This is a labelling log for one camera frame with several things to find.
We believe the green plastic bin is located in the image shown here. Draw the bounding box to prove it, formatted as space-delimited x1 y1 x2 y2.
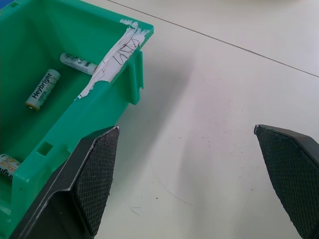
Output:
0 0 155 239

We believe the torn white paper label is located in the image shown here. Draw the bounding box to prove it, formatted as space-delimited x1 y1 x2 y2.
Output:
74 18 150 101

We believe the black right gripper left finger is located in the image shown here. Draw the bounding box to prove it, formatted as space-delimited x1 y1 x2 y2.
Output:
9 125 121 239

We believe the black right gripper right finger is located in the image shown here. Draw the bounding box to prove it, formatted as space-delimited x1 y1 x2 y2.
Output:
253 124 319 239

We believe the white Heybright AA battery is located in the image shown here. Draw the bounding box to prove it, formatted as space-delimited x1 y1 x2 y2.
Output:
0 153 22 183
59 52 99 75
24 69 61 111

